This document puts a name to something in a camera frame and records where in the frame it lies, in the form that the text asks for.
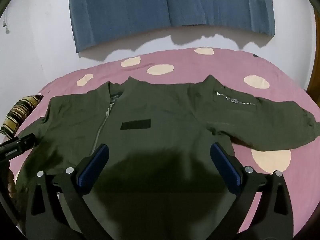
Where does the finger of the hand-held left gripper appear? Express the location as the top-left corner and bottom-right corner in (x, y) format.
(15, 133), (36, 151)

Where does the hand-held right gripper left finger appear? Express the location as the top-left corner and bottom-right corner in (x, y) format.
(25, 144), (110, 240)

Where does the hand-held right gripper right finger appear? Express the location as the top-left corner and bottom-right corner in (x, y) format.
(207, 142), (294, 240)

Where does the olive green jacket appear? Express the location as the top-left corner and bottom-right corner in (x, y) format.
(15, 75), (320, 240)

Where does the person's left hand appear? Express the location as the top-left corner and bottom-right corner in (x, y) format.
(7, 169), (17, 200)

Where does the striped brown pillow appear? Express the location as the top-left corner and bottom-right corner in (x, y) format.
(0, 94), (44, 138)

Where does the pink dotted bed sheet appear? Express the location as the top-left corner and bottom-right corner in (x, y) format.
(0, 47), (320, 240)

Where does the wooden door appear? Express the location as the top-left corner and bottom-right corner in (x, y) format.
(306, 10), (320, 95)

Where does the blue curtain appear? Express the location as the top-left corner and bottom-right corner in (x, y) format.
(67, 0), (276, 53)

